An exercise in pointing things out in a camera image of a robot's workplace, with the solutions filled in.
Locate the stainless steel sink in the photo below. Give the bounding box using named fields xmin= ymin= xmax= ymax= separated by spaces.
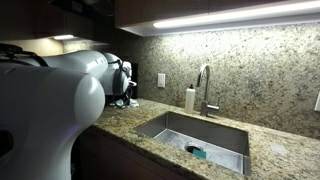
xmin=134 ymin=110 xmax=252 ymax=177

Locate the range hood light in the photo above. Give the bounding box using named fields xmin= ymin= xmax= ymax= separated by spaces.
xmin=52 ymin=34 xmax=76 ymax=41

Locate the white wall outlet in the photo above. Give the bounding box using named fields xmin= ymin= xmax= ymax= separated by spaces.
xmin=157 ymin=73 xmax=166 ymax=89
xmin=313 ymin=90 xmax=320 ymax=112

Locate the black stove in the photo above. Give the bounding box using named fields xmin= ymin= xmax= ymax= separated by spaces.
xmin=104 ymin=61 xmax=139 ymax=108

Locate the black sink drain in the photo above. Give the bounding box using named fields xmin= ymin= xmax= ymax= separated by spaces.
xmin=184 ymin=143 xmax=203 ymax=155

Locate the teal sponge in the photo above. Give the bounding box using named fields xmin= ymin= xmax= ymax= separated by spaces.
xmin=192 ymin=148 xmax=208 ymax=160

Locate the dark range hood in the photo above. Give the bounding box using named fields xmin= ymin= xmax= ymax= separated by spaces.
xmin=0 ymin=0 xmax=116 ymax=44

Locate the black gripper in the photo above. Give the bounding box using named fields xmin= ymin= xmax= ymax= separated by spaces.
xmin=123 ymin=86 xmax=134 ymax=102

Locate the under-cabinet light strip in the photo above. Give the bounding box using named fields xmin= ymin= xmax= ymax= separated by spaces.
xmin=152 ymin=0 xmax=320 ymax=30

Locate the dark wood lower cabinet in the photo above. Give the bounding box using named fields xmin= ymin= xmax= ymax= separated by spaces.
xmin=71 ymin=128 xmax=201 ymax=180

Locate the white soap dispenser bottle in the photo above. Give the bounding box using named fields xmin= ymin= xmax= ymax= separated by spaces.
xmin=184 ymin=83 xmax=197 ymax=114

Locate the chrome gooseneck faucet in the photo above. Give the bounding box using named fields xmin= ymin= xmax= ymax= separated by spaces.
xmin=195 ymin=64 xmax=221 ymax=118

